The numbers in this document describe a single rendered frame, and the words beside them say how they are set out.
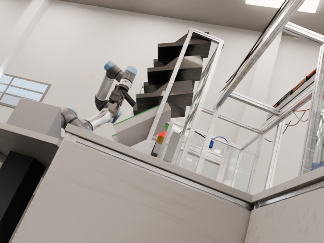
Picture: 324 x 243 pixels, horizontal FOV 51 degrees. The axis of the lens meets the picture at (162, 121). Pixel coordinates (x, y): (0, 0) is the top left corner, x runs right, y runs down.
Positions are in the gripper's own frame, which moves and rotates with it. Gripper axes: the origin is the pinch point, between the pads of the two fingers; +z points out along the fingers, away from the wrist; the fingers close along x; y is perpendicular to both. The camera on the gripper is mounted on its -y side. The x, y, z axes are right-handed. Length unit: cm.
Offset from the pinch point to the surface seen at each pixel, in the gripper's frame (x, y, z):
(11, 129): 38, 35, 39
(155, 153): -18.8, -31.5, 6.3
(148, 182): 70, -29, 47
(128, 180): 70, -22, 49
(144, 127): 37.6, -19.9, 14.9
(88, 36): -440, 175, -329
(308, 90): -14, -122, -82
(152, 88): 25.3, -15.6, -13.3
